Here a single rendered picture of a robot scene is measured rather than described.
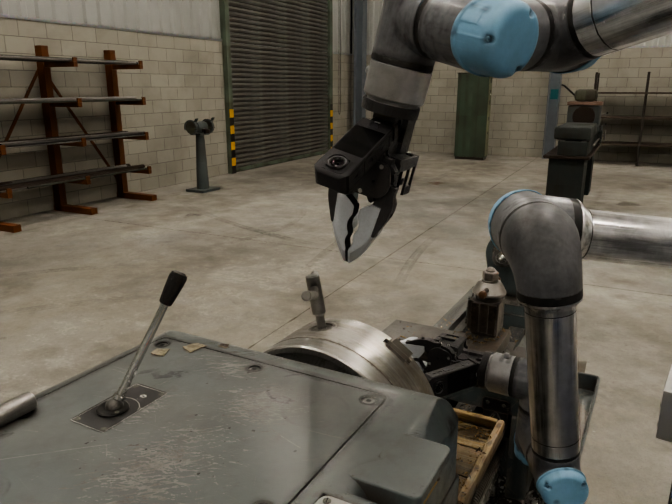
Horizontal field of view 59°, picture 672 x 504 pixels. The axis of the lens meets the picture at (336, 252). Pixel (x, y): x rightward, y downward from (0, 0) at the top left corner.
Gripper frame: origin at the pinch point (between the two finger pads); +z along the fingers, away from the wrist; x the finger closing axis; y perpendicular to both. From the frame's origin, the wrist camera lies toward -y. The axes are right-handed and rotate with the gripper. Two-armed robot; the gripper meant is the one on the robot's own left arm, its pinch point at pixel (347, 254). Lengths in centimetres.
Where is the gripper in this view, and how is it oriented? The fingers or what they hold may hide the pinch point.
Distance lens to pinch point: 77.9
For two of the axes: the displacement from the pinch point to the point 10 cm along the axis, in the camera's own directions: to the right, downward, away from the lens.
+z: -2.2, 9.0, 3.8
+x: -8.5, -3.6, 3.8
